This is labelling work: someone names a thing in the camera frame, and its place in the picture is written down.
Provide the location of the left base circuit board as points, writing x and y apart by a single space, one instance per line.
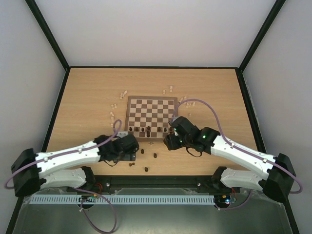
88 198

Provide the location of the right base circuit board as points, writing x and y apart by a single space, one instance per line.
225 199

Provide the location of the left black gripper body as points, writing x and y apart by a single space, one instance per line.
130 156

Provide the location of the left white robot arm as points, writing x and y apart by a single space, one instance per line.
33 172

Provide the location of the white slotted cable duct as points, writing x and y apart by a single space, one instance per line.
127 199

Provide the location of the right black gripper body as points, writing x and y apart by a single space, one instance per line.
169 142

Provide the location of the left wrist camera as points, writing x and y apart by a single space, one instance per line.
122 133

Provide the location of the wooden chessboard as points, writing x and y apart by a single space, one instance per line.
143 111

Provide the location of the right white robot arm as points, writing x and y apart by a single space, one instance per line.
272 175

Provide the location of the base circuit board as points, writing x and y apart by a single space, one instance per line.
88 198
225 199

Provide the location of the black aluminium frame rail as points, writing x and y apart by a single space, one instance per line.
156 181

